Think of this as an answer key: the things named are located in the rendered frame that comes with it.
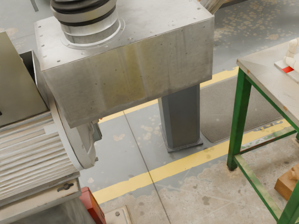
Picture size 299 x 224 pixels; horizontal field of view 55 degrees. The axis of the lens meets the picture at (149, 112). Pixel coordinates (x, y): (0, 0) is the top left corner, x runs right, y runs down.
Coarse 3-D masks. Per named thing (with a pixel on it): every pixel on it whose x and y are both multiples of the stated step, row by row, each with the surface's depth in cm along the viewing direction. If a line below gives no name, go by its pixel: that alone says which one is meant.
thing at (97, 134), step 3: (96, 123) 107; (93, 126) 106; (96, 126) 107; (96, 129) 108; (99, 129) 110; (93, 132) 108; (96, 132) 109; (99, 132) 110; (93, 135) 109; (96, 135) 110; (99, 135) 111; (96, 138) 111; (99, 138) 112
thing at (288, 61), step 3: (285, 57) 123; (288, 57) 123; (285, 60) 123; (288, 60) 122; (291, 60) 121; (294, 60) 121; (288, 63) 122; (291, 63) 121; (294, 63) 120; (297, 63) 119; (291, 66) 121; (294, 66) 120; (297, 66) 119; (294, 69) 121; (297, 69) 119
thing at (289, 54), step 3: (288, 45) 120; (288, 48) 121; (291, 48) 119; (294, 48) 119; (288, 51) 121; (291, 51) 120; (294, 51) 120; (288, 54) 122; (291, 54) 121; (291, 57) 123; (285, 63) 126
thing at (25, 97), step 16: (0, 32) 47; (0, 48) 49; (0, 64) 50; (16, 64) 51; (32, 64) 69; (0, 80) 52; (16, 80) 54; (32, 80) 55; (0, 96) 55; (16, 96) 56; (32, 96) 57; (16, 112) 58; (32, 112) 60
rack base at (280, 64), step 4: (296, 56) 128; (280, 60) 127; (296, 60) 126; (276, 64) 126; (280, 64) 126; (284, 64) 125; (280, 68) 125; (284, 72) 123; (288, 72) 122; (292, 72) 121; (296, 72) 121; (292, 76) 120; (296, 76) 119; (296, 80) 118
